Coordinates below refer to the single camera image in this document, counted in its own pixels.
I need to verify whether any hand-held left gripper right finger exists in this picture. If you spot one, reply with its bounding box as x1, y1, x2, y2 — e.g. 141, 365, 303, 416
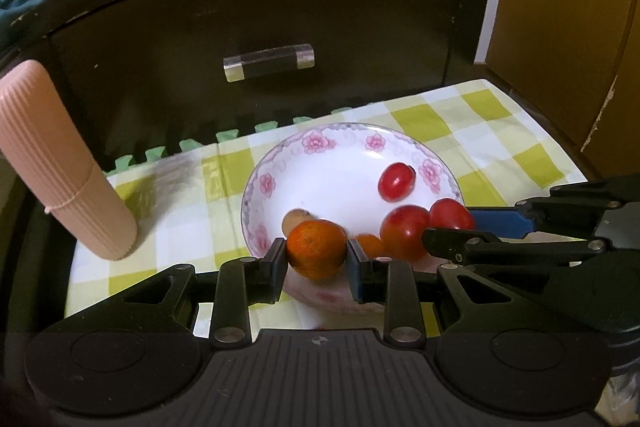
346, 238, 506, 349

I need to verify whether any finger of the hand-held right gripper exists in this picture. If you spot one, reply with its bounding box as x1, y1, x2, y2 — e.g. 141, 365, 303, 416
469, 178, 640, 242
422, 228, 610, 269

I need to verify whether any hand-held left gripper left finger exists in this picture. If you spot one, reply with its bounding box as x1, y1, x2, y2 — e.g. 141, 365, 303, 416
122, 237, 289, 349

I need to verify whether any orange mandarin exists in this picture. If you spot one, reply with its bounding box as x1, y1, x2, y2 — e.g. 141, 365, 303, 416
286, 219, 348, 281
356, 233, 389, 260

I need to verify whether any red cherry tomato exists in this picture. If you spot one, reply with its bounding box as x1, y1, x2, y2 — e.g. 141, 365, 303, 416
377, 162, 417, 202
429, 198, 476, 232
380, 205, 432, 263

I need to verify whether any white floral bowl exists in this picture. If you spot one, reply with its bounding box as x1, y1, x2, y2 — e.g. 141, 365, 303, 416
240, 123, 466, 324

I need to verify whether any brown longan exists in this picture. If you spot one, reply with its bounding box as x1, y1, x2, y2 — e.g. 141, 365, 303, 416
282, 208, 316, 239

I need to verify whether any yellow wooden door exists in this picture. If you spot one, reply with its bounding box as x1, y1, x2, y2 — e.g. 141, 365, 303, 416
484, 0, 640, 154

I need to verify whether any pink ribbed rolled mat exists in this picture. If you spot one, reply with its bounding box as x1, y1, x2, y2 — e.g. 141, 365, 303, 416
0, 59, 139, 262

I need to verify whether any blue cloth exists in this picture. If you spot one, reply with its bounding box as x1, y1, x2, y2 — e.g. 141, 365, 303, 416
0, 0, 62, 54

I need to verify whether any clear drawer handle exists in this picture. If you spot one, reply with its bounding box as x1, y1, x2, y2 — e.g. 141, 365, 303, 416
223, 43, 316, 83

